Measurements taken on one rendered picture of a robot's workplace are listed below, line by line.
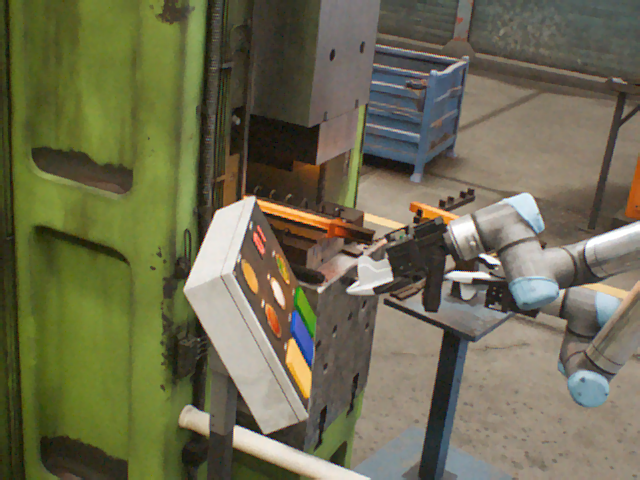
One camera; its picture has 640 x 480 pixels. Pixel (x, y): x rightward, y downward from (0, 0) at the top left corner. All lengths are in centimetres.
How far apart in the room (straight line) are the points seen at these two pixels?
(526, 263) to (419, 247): 19
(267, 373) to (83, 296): 75
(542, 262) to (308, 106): 59
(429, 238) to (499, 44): 826
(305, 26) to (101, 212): 56
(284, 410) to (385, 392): 193
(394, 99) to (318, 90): 387
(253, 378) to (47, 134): 81
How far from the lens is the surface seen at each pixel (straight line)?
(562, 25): 951
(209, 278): 129
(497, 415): 330
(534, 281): 148
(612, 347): 176
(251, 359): 134
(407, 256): 152
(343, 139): 196
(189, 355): 183
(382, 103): 569
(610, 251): 151
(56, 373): 216
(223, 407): 158
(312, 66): 176
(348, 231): 201
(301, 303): 157
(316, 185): 228
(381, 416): 316
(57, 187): 187
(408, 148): 568
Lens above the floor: 174
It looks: 23 degrees down
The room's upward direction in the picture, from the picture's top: 6 degrees clockwise
